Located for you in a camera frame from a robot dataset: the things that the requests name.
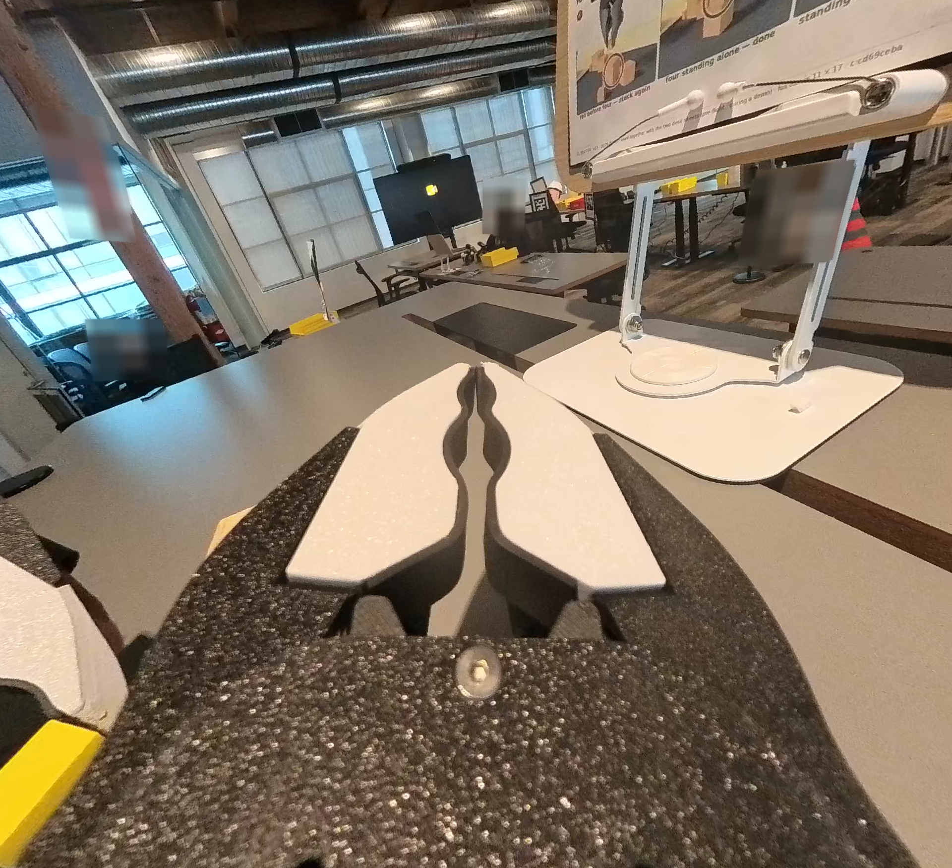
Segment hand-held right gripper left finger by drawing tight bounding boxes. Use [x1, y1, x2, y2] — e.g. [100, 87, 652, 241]
[286, 362, 477, 588]

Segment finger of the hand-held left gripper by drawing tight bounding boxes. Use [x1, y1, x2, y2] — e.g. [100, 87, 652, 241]
[0, 556, 129, 734]

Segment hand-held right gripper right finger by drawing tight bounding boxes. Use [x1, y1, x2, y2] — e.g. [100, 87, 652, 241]
[476, 361, 668, 598]

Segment large wooden cube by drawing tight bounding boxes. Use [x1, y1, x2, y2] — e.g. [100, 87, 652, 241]
[204, 506, 256, 558]

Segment yellow wooden cube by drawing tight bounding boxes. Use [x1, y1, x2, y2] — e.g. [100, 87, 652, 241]
[0, 718, 106, 868]

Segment small black object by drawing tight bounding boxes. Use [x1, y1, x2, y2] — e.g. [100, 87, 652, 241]
[0, 464, 55, 500]

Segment document stand with wooden board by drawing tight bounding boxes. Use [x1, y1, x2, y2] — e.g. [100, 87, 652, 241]
[521, 0, 952, 487]

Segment black desk mat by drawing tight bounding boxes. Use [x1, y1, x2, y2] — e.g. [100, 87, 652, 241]
[432, 300, 579, 361]

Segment black office chair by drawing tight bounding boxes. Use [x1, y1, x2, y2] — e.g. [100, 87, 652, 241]
[353, 258, 396, 308]

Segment black white marker pole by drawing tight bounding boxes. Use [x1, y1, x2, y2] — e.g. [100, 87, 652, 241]
[305, 239, 333, 323]

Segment grey background desk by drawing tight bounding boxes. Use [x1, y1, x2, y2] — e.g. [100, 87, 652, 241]
[387, 250, 635, 301]

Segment red fire extinguisher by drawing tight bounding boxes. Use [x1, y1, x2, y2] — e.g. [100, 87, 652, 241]
[185, 289, 223, 345]

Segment black monitor screen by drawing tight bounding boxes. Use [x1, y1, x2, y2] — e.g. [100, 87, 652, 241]
[372, 154, 481, 247]

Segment printed instruction sheet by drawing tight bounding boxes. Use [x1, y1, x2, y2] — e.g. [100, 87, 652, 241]
[573, 0, 952, 167]

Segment silver air duct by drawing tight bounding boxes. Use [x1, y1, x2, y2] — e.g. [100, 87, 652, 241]
[121, 72, 516, 137]
[88, 0, 556, 85]

